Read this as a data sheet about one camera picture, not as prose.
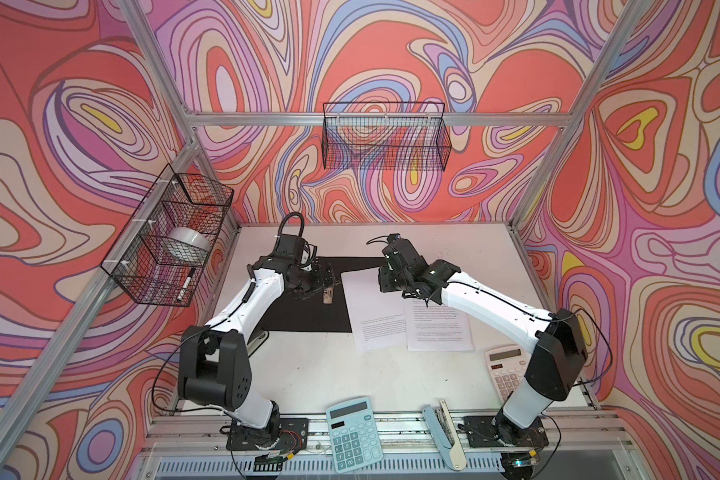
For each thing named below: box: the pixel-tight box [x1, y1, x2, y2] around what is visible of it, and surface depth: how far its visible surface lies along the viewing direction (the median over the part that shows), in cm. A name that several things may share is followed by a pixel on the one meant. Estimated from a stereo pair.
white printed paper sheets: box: [403, 298, 475, 352], surface depth 92 cm
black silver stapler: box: [246, 330, 269, 358], surface depth 90 cm
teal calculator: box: [326, 397, 383, 473], surface depth 73 cm
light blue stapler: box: [422, 399, 467, 471], surface depth 72 cm
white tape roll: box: [167, 226, 212, 252], surface depth 75 cm
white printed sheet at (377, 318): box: [341, 267, 408, 353], surface depth 94 cm
